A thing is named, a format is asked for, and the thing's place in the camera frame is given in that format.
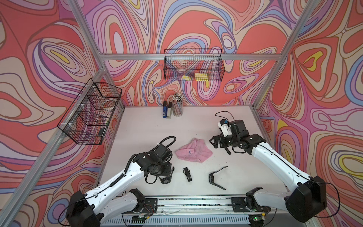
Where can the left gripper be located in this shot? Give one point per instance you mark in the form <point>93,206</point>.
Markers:
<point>168,170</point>

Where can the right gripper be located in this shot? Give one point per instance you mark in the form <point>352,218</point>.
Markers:
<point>221,138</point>

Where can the pink microfibre cloth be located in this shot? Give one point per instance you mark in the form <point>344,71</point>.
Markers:
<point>195,151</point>

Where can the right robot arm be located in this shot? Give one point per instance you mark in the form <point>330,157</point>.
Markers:
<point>306,196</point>

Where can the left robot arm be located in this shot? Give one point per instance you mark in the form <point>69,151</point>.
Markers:
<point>135,170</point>

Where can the blue marker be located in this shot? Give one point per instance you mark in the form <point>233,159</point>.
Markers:
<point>165,109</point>

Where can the pencil cup with pencils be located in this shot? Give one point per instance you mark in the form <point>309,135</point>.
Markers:
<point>177,100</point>

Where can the yellow sponge in basket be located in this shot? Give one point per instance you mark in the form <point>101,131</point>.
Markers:
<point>201,77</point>

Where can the small yellow block in basket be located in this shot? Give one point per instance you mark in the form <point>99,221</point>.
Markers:
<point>187,78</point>

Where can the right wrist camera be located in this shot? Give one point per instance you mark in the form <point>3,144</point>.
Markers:
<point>224,127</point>

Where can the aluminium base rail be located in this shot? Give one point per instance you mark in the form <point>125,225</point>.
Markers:
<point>195,203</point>

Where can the left wall wire basket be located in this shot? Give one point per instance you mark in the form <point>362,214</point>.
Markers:
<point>88,118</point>

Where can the wall wire basket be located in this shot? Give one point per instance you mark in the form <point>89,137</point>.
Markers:
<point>188,61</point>
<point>88,118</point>

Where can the back wall wire basket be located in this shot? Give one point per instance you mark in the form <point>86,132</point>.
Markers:
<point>188,61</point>

